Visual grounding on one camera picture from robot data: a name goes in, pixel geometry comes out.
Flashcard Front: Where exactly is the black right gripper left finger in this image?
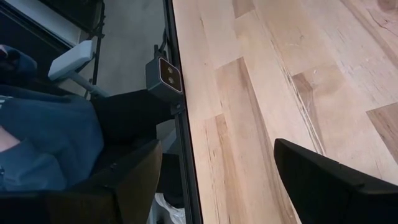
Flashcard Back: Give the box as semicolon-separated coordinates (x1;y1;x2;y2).
0;139;164;224

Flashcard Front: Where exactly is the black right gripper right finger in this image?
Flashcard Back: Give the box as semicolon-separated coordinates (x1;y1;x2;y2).
272;138;398;224

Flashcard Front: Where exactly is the white plastic bag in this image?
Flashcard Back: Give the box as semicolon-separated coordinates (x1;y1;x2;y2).
151;192;187;224

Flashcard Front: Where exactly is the person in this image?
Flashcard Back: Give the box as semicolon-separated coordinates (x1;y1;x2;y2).
0;43;177;192

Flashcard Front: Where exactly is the light grey chair armrest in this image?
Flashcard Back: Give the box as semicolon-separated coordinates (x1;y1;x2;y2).
47;39;110;98

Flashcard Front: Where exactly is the black aluminium table frame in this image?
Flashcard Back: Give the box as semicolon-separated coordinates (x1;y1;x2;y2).
162;0;205;224

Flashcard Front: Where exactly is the grey depth camera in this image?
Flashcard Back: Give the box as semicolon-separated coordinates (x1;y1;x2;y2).
145;45;185;104

